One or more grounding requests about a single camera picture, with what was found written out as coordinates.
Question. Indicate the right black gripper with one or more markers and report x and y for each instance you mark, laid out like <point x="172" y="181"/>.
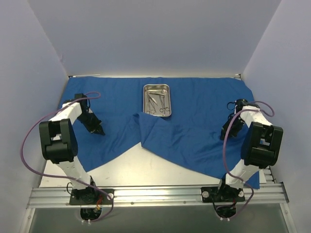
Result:
<point x="228" y="131"/>

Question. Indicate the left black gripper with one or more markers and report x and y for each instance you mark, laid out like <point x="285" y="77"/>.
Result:
<point x="95" y="126"/>

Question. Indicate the blue surgical drape cloth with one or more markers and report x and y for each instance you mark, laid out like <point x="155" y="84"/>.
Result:
<point x="139" y="149"/>

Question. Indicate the steel instrument tray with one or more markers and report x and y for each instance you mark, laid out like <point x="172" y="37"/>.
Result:
<point x="156" y="97"/>

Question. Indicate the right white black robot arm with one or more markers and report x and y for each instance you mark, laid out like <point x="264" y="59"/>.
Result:
<point x="261" y="144"/>

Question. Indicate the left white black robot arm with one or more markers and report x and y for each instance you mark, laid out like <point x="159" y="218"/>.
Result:
<point x="59" y="144"/>

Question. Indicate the steel hemostat clamp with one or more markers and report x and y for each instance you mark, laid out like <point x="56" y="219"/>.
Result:
<point x="151" y="102"/>

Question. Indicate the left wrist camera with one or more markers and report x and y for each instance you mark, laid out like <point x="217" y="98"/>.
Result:
<point x="85" y="103"/>

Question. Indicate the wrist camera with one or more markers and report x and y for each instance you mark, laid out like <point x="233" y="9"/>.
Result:
<point x="85" y="103"/>
<point x="240" y="103"/>

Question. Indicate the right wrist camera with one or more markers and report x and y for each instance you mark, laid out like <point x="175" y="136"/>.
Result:
<point x="240" y="103"/>

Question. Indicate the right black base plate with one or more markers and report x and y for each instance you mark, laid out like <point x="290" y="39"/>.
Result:
<point x="227" y="194"/>

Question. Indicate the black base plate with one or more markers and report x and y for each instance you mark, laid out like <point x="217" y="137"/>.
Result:
<point x="227" y="194"/>
<point x="88" y="196"/>

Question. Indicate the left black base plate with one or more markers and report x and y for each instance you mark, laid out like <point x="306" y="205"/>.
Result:
<point x="88" y="196"/>

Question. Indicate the aluminium front rail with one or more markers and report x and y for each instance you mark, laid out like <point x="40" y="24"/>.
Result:
<point x="149" y="196"/>

